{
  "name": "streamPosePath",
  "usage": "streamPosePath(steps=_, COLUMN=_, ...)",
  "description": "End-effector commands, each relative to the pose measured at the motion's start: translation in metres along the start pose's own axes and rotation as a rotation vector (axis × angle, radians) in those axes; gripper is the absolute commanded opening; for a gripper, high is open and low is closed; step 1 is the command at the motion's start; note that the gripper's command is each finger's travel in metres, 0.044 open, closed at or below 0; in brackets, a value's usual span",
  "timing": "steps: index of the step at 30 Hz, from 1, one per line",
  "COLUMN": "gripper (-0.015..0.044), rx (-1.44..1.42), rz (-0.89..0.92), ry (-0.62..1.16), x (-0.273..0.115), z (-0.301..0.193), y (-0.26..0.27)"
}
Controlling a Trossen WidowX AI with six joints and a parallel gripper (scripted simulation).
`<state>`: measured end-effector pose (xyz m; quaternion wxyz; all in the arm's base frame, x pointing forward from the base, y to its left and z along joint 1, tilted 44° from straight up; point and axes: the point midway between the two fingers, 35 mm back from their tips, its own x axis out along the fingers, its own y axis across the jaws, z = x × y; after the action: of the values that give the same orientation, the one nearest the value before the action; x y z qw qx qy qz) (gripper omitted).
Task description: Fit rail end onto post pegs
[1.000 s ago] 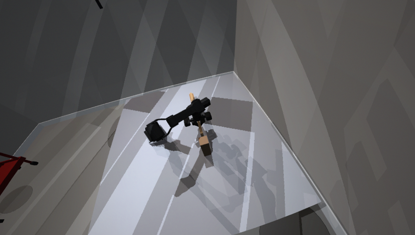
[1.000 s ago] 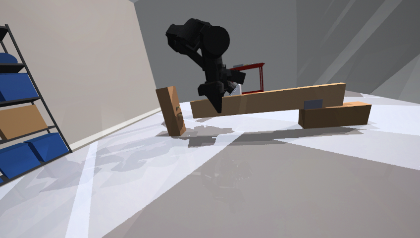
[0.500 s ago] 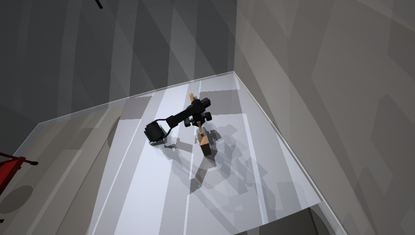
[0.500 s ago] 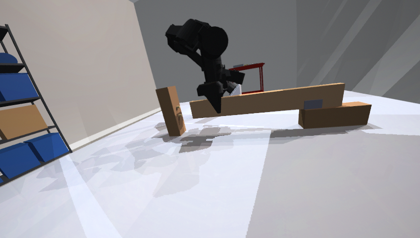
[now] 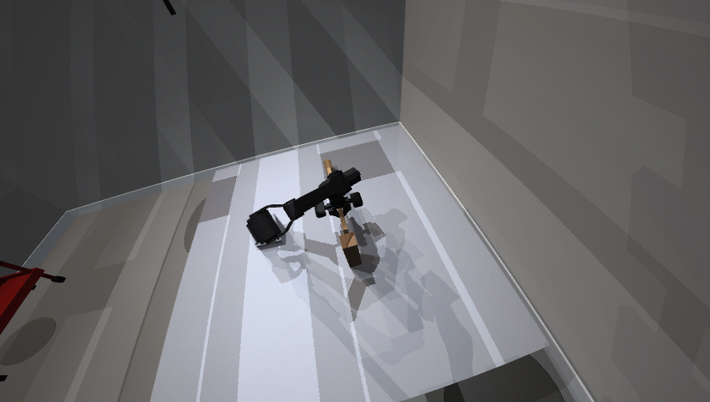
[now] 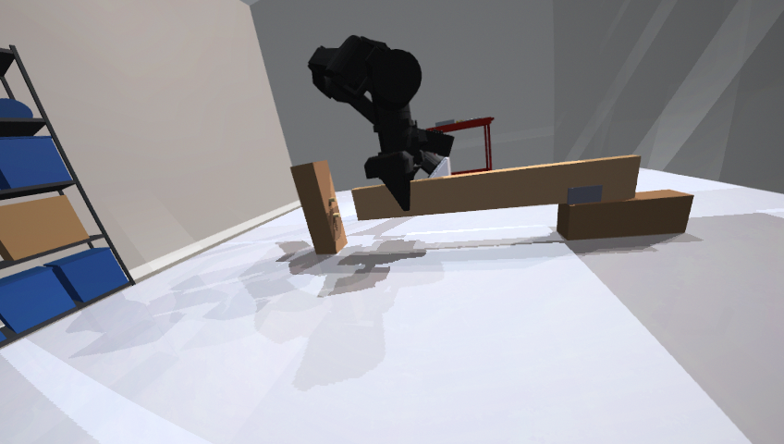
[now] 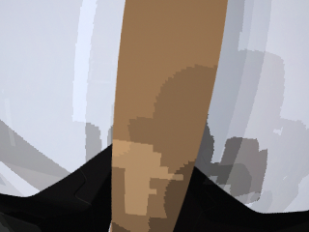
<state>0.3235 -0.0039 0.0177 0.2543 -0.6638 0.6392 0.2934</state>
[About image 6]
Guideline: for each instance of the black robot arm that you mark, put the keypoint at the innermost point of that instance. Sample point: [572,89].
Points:
[392,77]

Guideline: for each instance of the long wooden bed rail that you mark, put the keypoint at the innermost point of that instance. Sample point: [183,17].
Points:
[503,188]

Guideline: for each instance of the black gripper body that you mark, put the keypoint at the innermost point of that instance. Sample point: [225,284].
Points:
[394,133]

